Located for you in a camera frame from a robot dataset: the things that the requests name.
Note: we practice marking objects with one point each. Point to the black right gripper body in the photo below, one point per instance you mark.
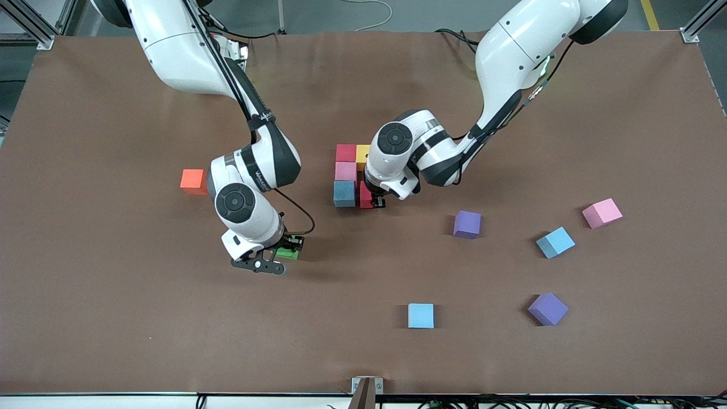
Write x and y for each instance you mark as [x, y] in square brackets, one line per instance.
[285, 241]

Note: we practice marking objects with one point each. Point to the green foam block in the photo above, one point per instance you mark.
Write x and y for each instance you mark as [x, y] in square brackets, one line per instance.
[288, 254]

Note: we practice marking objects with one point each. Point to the red foam block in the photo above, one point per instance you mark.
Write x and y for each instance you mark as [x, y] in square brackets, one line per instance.
[365, 196]
[346, 153]

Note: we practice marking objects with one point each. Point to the pink foam block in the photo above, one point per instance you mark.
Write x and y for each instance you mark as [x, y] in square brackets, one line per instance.
[602, 213]
[346, 171]

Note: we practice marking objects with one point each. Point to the yellow foam block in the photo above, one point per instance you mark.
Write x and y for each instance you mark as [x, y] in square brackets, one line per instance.
[362, 156]

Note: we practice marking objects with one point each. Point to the purple foam block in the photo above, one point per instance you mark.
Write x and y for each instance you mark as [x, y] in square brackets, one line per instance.
[467, 224]
[548, 308]

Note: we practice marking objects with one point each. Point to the orange foam block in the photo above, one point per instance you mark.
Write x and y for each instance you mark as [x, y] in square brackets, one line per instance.
[193, 180]

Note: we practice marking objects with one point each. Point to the light blue foam block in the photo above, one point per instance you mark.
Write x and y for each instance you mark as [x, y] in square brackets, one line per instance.
[421, 316]

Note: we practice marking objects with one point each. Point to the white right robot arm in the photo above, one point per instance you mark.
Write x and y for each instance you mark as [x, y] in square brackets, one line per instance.
[176, 51]

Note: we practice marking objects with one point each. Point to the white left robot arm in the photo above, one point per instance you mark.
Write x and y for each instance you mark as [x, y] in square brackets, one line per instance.
[517, 45]

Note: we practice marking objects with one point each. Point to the brown table mat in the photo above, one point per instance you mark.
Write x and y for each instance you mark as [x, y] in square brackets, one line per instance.
[170, 341]

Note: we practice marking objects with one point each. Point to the brown pole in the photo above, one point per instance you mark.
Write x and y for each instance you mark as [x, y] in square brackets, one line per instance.
[363, 397]

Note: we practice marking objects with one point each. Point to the small metal bracket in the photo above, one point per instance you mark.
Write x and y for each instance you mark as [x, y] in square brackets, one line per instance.
[377, 385]

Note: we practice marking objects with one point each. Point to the white table edge rail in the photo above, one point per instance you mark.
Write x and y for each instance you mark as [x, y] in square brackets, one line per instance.
[85, 403]

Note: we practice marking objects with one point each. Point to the aluminium frame post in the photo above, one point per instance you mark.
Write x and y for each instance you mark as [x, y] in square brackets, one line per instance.
[701, 21]
[25, 20]

